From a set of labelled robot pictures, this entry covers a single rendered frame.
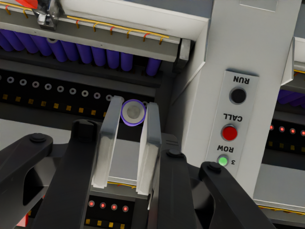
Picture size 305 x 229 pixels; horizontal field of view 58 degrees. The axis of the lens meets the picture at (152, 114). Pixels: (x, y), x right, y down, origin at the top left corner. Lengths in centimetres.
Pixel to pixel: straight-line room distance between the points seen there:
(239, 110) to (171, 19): 13
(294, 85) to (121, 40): 24
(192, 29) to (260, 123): 13
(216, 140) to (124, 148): 11
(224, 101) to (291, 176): 13
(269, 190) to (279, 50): 17
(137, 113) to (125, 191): 23
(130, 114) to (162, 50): 18
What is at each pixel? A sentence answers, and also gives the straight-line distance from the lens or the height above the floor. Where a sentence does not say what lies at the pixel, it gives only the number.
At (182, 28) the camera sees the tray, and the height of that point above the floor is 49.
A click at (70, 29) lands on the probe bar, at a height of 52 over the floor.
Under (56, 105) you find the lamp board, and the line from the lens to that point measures 48.
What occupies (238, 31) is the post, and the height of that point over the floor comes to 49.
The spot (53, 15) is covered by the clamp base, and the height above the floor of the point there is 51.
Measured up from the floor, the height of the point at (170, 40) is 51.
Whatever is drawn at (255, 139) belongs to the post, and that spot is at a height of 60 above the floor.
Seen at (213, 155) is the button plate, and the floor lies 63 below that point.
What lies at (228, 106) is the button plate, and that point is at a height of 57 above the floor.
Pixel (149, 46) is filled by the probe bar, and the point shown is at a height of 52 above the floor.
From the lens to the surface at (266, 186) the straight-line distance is 37.
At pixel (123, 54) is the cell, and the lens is 38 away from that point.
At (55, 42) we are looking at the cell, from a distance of 41.
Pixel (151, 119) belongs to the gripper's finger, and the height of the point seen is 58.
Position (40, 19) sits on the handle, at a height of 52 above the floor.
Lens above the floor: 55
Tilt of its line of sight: 8 degrees up
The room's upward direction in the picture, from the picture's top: 169 degrees counter-clockwise
